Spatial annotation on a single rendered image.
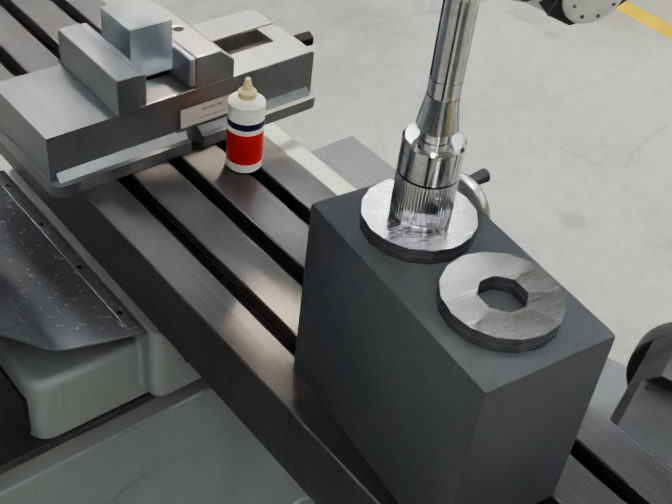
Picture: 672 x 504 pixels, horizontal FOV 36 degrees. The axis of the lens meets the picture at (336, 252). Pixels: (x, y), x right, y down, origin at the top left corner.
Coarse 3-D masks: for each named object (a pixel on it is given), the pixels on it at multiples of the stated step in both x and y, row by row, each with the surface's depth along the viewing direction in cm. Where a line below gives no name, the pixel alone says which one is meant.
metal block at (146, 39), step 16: (128, 0) 110; (144, 0) 110; (112, 16) 107; (128, 16) 108; (144, 16) 108; (160, 16) 108; (112, 32) 108; (128, 32) 106; (144, 32) 107; (160, 32) 108; (128, 48) 107; (144, 48) 108; (160, 48) 109; (144, 64) 109; (160, 64) 110
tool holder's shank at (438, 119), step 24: (456, 0) 65; (480, 0) 66; (456, 24) 66; (456, 48) 67; (432, 72) 69; (456, 72) 68; (432, 96) 70; (456, 96) 70; (432, 120) 71; (456, 120) 71
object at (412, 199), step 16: (400, 144) 74; (400, 160) 74; (400, 176) 74; (416, 176) 73; (432, 176) 72; (448, 176) 73; (400, 192) 75; (416, 192) 74; (432, 192) 73; (448, 192) 74; (400, 208) 75; (416, 208) 75; (432, 208) 74; (448, 208) 75; (400, 224) 76; (416, 224) 75; (432, 224) 75
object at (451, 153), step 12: (408, 132) 73; (408, 144) 72; (420, 144) 72; (432, 144) 72; (444, 144) 72; (456, 144) 73; (408, 156) 72; (420, 156) 72; (432, 156) 71; (444, 156) 72; (456, 156) 72
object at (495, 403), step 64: (384, 192) 79; (320, 256) 80; (384, 256) 75; (448, 256) 75; (512, 256) 75; (320, 320) 84; (384, 320) 75; (448, 320) 70; (512, 320) 70; (576, 320) 72; (320, 384) 87; (384, 384) 77; (448, 384) 70; (512, 384) 67; (576, 384) 73; (384, 448) 80; (448, 448) 72; (512, 448) 73
